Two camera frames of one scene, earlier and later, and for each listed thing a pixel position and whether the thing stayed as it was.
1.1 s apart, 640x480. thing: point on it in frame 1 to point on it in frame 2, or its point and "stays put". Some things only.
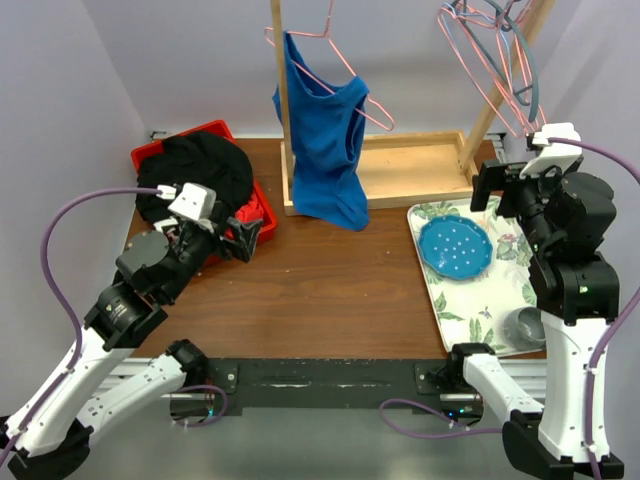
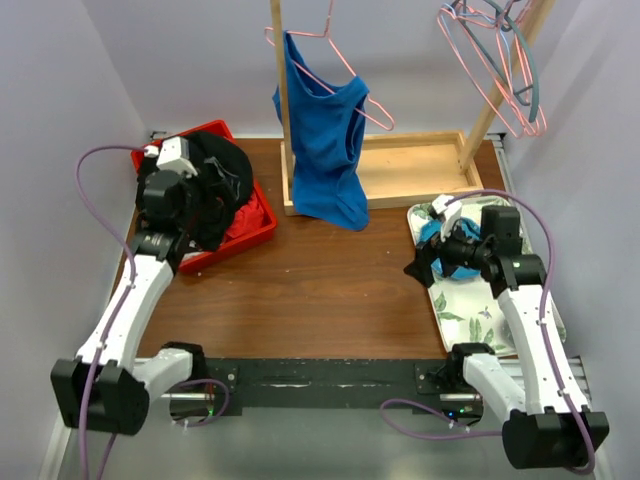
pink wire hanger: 490,44 stays put
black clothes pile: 199,158 stays put
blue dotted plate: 455,248 stays put
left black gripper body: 194,244 to 203,198
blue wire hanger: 450,5 stays put
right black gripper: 490,174 to 420,267
